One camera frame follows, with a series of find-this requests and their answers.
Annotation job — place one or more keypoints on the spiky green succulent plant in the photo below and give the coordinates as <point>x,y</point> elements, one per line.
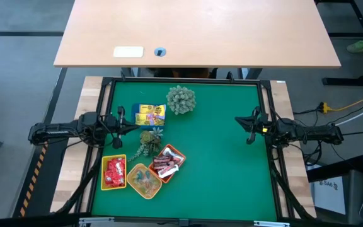
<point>148,142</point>

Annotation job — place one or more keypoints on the black frame clip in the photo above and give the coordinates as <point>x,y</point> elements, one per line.
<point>230,75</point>

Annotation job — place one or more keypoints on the hazard-striped black floor plate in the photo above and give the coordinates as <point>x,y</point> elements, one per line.
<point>36,170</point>

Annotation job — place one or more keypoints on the tan oval plastic bin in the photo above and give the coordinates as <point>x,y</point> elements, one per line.
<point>151,194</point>

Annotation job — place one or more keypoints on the black table leg frame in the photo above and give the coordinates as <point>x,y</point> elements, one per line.
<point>351,81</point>

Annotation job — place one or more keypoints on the round pale green succulent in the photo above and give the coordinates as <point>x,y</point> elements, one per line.
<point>181,100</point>

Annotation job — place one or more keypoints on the white candy bar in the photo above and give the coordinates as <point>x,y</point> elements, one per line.
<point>168,171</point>
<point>172,154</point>

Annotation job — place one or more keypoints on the orange slotted plastic basket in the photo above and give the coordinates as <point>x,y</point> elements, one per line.
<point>181,160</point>

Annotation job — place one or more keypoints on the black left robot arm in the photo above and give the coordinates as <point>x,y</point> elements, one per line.
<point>61,129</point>

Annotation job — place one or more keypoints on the blue plastic tray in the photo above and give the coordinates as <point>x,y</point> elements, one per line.
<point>133,115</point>

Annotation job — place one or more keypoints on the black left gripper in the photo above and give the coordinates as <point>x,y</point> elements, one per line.
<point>115,127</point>

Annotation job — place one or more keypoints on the white rectangular desk plate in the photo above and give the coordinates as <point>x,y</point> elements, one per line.
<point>128,52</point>

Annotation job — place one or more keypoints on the person's foot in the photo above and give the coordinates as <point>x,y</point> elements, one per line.
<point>359,46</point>

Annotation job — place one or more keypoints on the light wooden desk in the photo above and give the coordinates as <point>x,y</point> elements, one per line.
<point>200,31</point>

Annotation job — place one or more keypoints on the clear blue candy wrapper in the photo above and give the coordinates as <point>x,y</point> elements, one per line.
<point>140,176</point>

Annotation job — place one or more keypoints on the yellow candy packet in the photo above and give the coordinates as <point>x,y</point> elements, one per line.
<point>157,120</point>
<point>159,110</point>
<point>142,119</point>
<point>146,108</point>

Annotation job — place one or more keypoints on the brown Snickers candy bar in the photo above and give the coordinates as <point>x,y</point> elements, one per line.
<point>161,159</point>
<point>176,160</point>
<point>163,164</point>
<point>159,168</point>

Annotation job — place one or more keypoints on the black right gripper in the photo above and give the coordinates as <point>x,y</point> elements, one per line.
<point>263,126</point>

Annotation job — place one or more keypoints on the aluminium profile bar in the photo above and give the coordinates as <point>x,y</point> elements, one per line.
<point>271,224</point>
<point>96,221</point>

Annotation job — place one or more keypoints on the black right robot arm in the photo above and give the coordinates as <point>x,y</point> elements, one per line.
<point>314,132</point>

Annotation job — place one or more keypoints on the yellow slotted plastic basket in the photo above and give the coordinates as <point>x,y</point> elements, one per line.
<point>104,164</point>

